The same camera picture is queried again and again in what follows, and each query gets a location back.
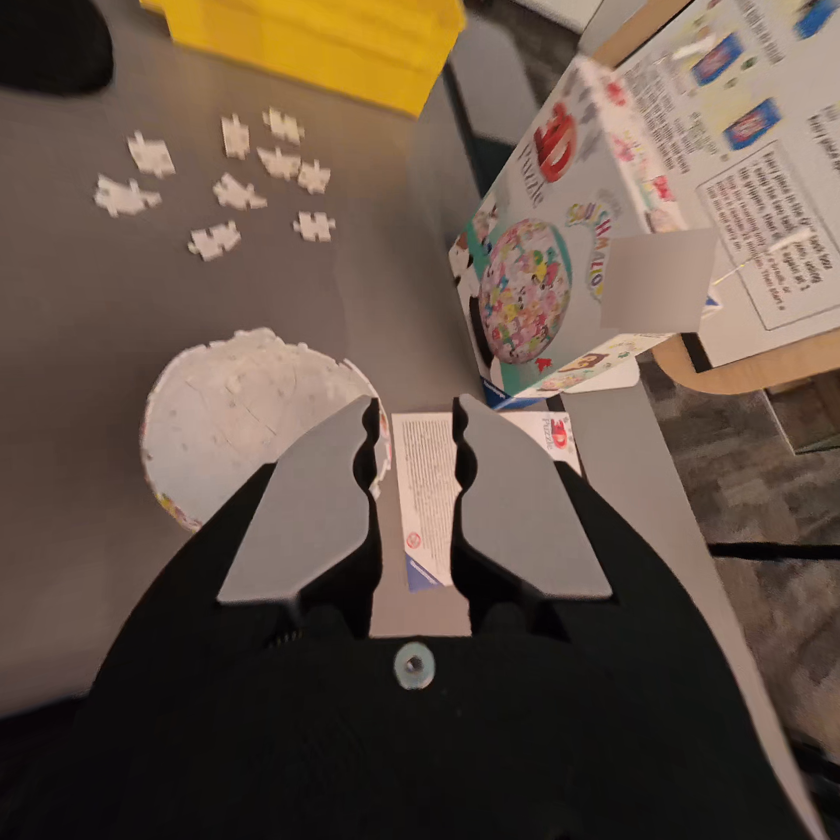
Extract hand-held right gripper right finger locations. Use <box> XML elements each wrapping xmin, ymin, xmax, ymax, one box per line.
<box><xmin>453</xmin><ymin>394</ymin><xmax>614</xmax><ymax>634</ymax></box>

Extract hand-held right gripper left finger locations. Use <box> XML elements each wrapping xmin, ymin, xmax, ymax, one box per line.
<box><xmin>217</xmin><ymin>395</ymin><xmax>383</xmax><ymax>636</ymax></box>

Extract partly built puzzle ball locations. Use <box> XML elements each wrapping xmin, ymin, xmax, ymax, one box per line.
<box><xmin>139</xmin><ymin>327</ymin><xmax>393</xmax><ymax>534</ymax></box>

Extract white puzzle pieces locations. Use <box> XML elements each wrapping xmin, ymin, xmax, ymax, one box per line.
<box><xmin>94</xmin><ymin>107</ymin><xmax>337</xmax><ymax>263</ymax></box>

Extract printed puzzle box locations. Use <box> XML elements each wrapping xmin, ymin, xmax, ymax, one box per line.
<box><xmin>448</xmin><ymin>56</ymin><xmax>719</xmax><ymax>403</ymax></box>

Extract folded instruction leaflet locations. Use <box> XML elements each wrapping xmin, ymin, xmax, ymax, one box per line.
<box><xmin>390</xmin><ymin>410</ymin><xmax>584</xmax><ymax>593</ymax></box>

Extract rounded wooden board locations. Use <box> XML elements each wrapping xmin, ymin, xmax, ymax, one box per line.
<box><xmin>577</xmin><ymin>0</ymin><xmax>840</xmax><ymax>396</ymax></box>

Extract black framed printed sheet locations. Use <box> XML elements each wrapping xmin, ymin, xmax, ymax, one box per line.
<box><xmin>620</xmin><ymin>0</ymin><xmax>840</xmax><ymax>368</ymax></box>

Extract yellow plastic bin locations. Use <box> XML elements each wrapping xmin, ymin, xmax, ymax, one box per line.
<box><xmin>139</xmin><ymin>0</ymin><xmax>468</xmax><ymax>119</ymax></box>

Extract black cushioned pad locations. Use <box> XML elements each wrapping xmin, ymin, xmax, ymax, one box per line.
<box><xmin>0</xmin><ymin>0</ymin><xmax>114</xmax><ymax>98</ymax></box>

